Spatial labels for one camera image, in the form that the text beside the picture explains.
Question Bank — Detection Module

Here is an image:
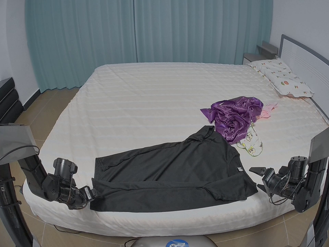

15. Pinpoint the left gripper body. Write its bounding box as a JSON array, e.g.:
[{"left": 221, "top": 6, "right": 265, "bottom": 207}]
[{"left": 76, "top": 186, "right": 99, "bottom": 203}]

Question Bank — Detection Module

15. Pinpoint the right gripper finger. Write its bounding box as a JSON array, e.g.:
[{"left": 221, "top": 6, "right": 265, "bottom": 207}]
[
  {"left": 248, "top": 166, "right": 269, "bottom": 177},
  {"left": 257, "top": 183, "right": 270, "bottom": 197}
]

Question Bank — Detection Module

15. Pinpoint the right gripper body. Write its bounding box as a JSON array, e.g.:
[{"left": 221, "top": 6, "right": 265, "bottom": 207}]
[{"left": 262, "top": 169, "right": 282, "bottom": 196}]

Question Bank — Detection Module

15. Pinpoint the black T-shirt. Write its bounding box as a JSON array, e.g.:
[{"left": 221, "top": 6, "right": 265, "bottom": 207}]
[{"left": 90, "top": 126, "right": 258, "bottom": 212}]

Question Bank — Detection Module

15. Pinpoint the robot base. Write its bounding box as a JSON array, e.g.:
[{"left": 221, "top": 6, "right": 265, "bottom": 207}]
[{"left": 135, "top": 236, "right": 214, "bottom": 247}]

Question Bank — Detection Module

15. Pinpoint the bed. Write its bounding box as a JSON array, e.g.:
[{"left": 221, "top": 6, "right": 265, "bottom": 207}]
[{"left": 23, "top": 34, "right": 329, "bottom": 237}]

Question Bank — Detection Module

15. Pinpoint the white printed garment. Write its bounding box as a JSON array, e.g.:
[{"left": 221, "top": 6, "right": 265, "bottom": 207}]
[{"left": 236, "top": 126, "right": 264, "bottom": 158}]

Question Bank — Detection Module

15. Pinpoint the pink garment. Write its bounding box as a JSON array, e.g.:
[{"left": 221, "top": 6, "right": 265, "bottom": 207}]
[{"left": 257, "top": 102, "right": 279, "bottom": 120}]

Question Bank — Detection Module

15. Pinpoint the purple garment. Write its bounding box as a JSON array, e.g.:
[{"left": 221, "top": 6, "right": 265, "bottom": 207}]
[{"left": 200, "top": 96, "right": 264, "bottom": 145}]

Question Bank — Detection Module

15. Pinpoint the white printed pillow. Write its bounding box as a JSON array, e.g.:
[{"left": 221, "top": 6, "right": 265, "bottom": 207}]
[{"left": 246, "top": 58, "right": 314, "bottom": 98}]

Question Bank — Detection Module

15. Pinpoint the grey bedside table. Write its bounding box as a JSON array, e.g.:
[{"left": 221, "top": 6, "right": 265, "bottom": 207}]
[{"left": 243, "top": 41, "right": 279, "bottom": 65}]

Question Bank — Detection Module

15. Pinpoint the black chest of drawers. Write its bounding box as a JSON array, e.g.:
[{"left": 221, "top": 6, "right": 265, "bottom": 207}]
[{"left": 0, "top": 77, "right": 26, "bottom": 124}]

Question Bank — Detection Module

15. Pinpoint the blue-green curtain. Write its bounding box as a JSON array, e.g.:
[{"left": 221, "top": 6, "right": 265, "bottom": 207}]
[
  {"left": 24, "top": 0, "right": 137, "bottom": 91},
  {"left": 133, "top": 0, "right": 273, "bottom": 66}
]

